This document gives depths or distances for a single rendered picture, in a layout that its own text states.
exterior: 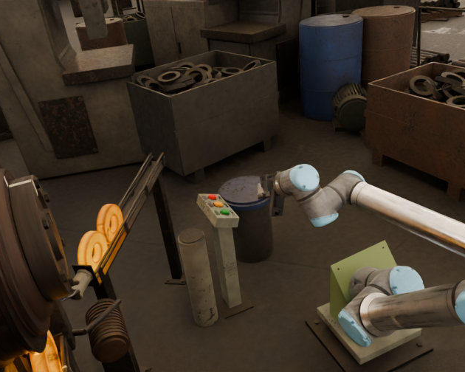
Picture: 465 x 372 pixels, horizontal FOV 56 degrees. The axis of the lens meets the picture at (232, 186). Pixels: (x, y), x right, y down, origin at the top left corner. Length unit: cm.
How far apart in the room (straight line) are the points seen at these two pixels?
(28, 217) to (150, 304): 158
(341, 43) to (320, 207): 281
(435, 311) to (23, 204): 106
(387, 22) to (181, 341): 329
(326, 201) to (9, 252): 96
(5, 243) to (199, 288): 130
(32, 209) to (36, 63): 278
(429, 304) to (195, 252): 101
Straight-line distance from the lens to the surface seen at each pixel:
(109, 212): 174
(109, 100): 366
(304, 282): 243
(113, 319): 167
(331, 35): 409
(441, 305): 132
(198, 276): 203
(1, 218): 91
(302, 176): 142
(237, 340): 218
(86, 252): 161
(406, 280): 176
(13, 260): 90
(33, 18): 360
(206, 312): 218
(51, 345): 134
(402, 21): 445
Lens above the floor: 165
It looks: 30 degrees down
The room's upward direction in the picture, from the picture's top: 7 degrees counter-clockwise
